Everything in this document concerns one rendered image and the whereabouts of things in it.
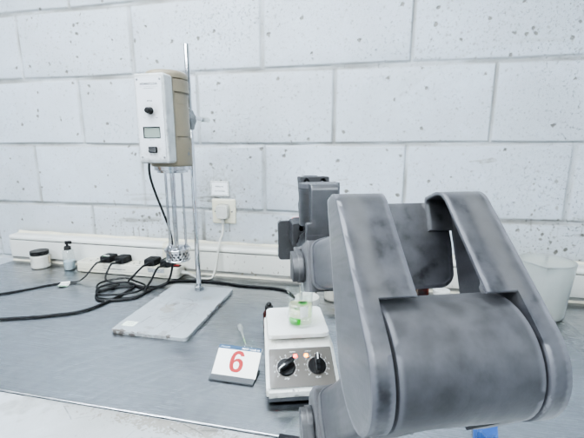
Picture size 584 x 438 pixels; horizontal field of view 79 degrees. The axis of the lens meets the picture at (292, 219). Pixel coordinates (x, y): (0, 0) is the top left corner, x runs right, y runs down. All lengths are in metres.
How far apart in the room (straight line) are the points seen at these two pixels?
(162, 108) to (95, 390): 0.59
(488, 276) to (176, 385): 0.64
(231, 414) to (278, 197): 0.71
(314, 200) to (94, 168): 1.15
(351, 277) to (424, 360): 0.05
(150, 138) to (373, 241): 0.76
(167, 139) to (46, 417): 0.57
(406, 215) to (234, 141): 1.01
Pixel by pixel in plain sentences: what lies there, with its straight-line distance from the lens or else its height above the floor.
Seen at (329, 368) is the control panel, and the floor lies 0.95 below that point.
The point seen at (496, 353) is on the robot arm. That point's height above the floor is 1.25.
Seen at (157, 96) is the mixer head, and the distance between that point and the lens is 0.90.
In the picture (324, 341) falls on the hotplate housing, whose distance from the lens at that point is 0.73.
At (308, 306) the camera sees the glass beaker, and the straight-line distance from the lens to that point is 0.71.
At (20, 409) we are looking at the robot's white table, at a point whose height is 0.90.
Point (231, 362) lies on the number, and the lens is 0.76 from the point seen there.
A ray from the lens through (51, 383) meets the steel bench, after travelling 0.86.
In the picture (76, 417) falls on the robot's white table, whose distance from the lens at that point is 0.76.
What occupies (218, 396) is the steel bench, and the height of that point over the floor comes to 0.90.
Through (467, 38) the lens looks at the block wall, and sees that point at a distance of 1.20.
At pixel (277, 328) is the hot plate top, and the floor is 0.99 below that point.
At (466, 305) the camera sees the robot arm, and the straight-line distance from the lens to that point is 0.19.
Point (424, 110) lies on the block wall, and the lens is 1.15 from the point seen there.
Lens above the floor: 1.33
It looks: 11 degrees down
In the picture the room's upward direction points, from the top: straight up
